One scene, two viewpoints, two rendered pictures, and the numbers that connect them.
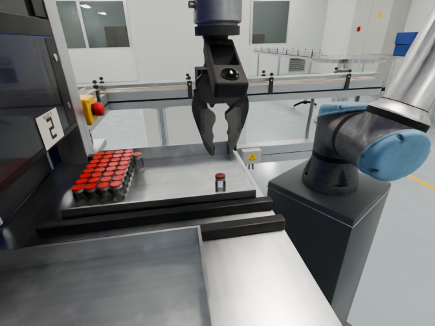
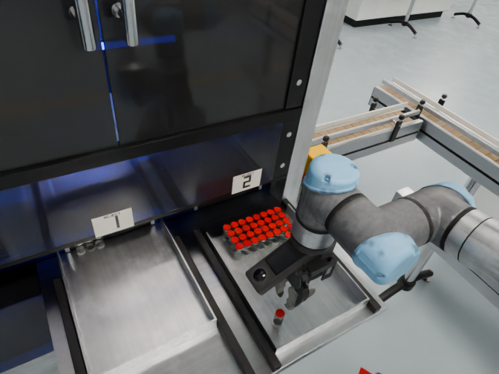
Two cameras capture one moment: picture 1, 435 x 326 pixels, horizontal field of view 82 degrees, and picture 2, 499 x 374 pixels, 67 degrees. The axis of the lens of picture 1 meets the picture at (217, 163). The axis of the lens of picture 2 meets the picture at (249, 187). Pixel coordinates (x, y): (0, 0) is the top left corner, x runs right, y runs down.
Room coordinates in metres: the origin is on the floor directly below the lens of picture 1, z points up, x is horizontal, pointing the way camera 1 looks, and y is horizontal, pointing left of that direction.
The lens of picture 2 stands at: (0.15, -0.34, 1.67)
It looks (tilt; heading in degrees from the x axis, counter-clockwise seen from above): 42 degrees down; 63
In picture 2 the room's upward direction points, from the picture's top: 8 degrees clockwise
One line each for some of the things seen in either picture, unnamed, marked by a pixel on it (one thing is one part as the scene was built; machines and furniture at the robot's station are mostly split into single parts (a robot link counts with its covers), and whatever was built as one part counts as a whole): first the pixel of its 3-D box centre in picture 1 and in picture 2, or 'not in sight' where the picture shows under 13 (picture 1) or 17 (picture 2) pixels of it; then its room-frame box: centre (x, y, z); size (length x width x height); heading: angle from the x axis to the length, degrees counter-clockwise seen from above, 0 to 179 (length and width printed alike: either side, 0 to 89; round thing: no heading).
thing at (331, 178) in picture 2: not in sight; (327, 194); (0.45, -0.01, 1.28); 0.09 x 0.08 x 0.11; 99
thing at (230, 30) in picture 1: (217, 66); (307, 254); (0.45, 0.00, 1.12); 0.09 x 0.08 x 0.12; 9
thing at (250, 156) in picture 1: (250, 156); not in sight; (1.45, -0.21, 0.50); 0.12 x 0.05 x 0.09; 99
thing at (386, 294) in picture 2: not in sight; (402, 286); (1.43, 0.32, 0.07); 0.50 x 0.08 x 0.14; 9
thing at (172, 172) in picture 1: (166, 173); (282, 268); (0.50, 0.12, 0.90); 0.34 x 0.26 x 0.04; 98
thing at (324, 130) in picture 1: (341, 127); not in sight; (0.62, -0.32, 0.96); 0.13 x 0.12 x 0.14; 9
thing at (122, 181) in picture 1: (125, 174); (264, 241); (0.49, 0.20, 0.90); 0.18 x 0.02 x 0.05; 9
